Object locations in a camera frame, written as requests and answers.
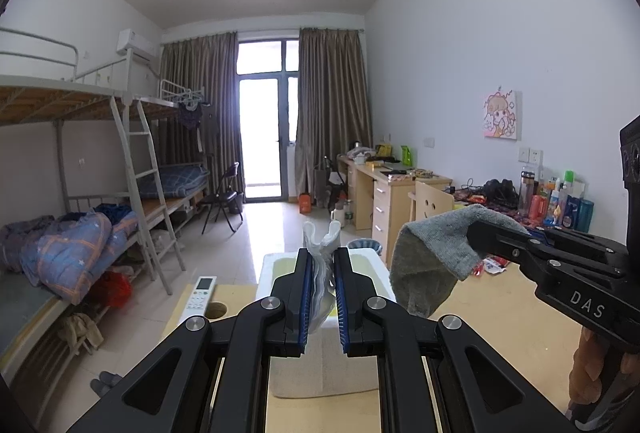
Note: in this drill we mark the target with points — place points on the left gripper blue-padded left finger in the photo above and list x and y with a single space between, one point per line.
211 376

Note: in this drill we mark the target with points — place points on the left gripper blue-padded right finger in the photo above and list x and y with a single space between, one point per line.
435 375

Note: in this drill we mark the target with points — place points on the grey towel cloth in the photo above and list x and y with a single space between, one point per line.
432 255

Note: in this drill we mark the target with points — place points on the white cloth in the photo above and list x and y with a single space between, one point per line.
322 253

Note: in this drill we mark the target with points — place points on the person's right hand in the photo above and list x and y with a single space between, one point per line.
585 385

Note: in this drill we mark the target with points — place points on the blue shampoo bottle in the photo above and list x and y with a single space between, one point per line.
577 214

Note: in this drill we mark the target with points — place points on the red can container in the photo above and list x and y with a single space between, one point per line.
538 209

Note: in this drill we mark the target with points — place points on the white air conditioner remote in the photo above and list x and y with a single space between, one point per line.
199 297

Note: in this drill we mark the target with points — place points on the white styrofoam box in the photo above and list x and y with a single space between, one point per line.
324 370

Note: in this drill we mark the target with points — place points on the white snack packet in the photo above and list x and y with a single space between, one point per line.
495 265

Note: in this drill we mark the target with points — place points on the red snack packet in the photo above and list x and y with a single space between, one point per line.
478 269

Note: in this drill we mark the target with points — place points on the red plastic bag under bed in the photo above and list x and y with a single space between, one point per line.
112 289

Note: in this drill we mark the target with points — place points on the steel thermos bottle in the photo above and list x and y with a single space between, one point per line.
527 190

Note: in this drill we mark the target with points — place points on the black headphones bag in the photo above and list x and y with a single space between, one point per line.
501 193

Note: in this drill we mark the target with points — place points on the patterned desk cloth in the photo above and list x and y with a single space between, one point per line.
471 195

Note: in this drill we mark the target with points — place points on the blue lined trash bin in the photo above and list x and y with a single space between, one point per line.
366 243

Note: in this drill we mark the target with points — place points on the blue plaid quilt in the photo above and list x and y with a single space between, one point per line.
68 254

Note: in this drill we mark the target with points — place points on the wooden smiley face chair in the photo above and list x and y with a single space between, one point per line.
427 200

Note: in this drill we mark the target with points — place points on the white thermos kettle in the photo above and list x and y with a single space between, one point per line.
338 215

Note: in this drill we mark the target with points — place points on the light wooden desk with drawers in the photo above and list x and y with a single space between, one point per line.
381 203

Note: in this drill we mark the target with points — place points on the black folding chair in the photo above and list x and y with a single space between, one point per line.
225 199

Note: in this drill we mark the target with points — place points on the folded blue checked bedding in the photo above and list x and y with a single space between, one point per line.
177 180

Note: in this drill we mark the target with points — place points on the orange bag on floor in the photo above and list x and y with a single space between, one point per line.
304 203

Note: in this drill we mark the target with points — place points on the green snack bag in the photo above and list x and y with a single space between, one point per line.
406 156

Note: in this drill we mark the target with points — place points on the metal bunk bed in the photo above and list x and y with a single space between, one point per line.
72 139

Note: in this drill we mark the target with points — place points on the hanging dark clothes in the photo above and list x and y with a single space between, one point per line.
191 117

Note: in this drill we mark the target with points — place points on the right brown curtain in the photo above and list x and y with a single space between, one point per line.
333 104

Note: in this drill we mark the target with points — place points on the brown curtain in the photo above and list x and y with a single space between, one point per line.
210 133
333 104

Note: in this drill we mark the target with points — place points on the left brown curtain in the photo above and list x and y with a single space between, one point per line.
210 133

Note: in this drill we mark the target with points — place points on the glass balcony door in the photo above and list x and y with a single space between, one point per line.
267 73

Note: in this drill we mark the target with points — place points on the pink cartoon wall picture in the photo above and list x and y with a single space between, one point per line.
500 120

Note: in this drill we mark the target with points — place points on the white wall air conditioner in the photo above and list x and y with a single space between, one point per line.
138 44

